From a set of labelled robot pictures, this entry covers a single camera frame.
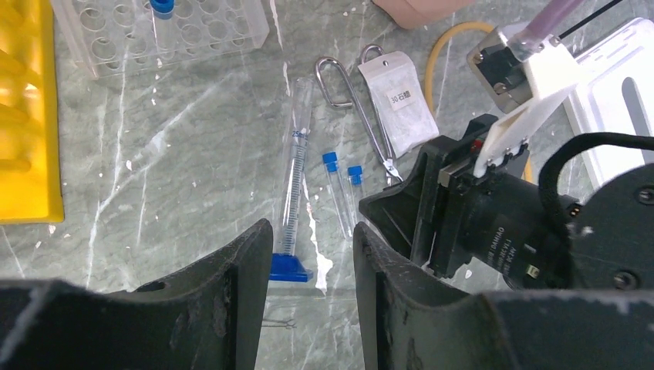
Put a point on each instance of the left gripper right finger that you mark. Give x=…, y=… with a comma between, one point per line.
x=411, y=320

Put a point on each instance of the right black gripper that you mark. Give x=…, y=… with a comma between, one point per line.
x=445, y=216

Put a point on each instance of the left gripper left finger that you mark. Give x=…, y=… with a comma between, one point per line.
x=207, y=315

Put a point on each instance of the blue capped test tube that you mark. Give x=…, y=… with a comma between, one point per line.
x=331, y=163

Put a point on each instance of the metal crucible tongs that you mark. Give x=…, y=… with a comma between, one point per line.
x=382, y=148

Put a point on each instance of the white powder zip bag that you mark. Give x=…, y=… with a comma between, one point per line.
x=398, y=98

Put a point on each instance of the pink plastic bin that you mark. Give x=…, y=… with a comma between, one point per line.
x=411, y=14

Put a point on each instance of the yellow test tube rack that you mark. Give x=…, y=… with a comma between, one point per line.
x=30, y=172

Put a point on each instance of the white plastic lid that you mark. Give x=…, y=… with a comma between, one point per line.
x=616, y=93

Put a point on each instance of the clear acrylic tube rack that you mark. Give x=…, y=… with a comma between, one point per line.
x=112, y=37

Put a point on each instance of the black ring stand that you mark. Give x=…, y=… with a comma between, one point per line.
x=589, y=18

